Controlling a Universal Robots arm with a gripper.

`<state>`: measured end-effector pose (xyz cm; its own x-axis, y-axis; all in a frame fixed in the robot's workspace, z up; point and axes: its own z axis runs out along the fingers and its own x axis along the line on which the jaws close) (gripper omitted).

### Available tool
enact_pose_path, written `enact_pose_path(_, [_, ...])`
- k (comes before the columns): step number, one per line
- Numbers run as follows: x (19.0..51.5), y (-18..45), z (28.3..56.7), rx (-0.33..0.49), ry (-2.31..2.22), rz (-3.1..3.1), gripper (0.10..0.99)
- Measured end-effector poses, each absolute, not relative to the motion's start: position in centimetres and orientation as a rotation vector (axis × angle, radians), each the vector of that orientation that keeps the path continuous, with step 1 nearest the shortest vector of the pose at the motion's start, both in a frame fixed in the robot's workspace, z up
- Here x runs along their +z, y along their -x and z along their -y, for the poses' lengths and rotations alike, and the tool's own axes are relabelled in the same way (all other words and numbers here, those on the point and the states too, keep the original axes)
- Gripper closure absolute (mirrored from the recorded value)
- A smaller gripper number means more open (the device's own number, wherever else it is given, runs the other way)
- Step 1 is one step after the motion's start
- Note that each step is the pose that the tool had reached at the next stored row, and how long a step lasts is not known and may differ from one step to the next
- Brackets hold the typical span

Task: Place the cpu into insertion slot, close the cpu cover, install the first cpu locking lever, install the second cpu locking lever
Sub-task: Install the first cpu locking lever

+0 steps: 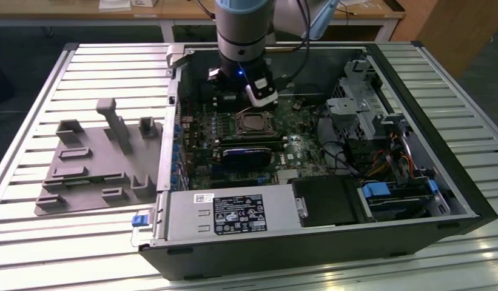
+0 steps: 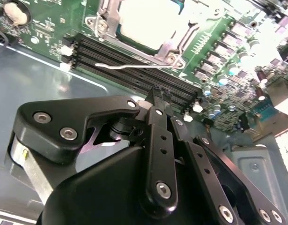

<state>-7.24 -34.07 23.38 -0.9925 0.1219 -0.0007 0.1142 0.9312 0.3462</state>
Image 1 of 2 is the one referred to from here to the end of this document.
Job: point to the silver CPU plate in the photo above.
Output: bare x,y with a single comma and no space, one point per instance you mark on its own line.
255,123

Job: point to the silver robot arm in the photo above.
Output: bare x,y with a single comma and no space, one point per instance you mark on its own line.
238,39

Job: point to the CPU socket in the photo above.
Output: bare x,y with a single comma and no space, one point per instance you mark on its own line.
257,134

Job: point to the black graphics card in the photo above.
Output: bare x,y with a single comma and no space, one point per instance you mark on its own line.
246,157

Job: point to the green motherboard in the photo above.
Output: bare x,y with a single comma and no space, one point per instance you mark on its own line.
301,157

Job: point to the white box with label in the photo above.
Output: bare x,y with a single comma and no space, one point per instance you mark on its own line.
143,3

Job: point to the metal drive cage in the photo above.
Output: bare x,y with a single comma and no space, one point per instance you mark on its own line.
354,121

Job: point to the silver finned heatsink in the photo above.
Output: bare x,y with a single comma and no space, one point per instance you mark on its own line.
289,176

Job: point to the plain white box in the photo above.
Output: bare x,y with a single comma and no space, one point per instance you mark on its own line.
115,6

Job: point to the grey parts rack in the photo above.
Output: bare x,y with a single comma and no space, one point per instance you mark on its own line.
95,157

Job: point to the black drive box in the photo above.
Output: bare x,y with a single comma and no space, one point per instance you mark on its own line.
330,200

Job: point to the grey power supply unit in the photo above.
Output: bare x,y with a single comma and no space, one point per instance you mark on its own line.
191,218

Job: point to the wooden desk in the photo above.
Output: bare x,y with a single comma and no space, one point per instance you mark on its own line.
50,13

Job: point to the hard disk in blue carrier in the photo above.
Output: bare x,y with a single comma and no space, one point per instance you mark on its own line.
374,189

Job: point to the blue case latch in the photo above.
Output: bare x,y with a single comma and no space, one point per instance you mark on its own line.
139,220

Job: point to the wooden cabinet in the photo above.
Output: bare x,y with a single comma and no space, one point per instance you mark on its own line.
455,30

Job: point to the black open PC case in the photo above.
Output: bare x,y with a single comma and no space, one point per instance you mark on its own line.
273,257

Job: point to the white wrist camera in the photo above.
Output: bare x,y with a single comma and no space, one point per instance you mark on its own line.
258,101

